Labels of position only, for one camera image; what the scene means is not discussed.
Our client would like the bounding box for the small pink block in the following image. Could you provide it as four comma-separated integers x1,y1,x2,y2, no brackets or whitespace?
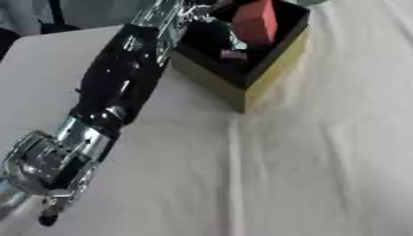
219,50,251,62

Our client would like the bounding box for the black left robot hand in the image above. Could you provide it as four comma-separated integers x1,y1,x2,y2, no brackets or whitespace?
207,0,260,24

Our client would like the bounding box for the tan cardboard box black inside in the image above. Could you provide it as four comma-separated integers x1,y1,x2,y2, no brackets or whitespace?
168,0,313,114

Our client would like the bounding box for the red rectangular block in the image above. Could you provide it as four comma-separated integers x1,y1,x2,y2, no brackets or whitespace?
230,0,279,46

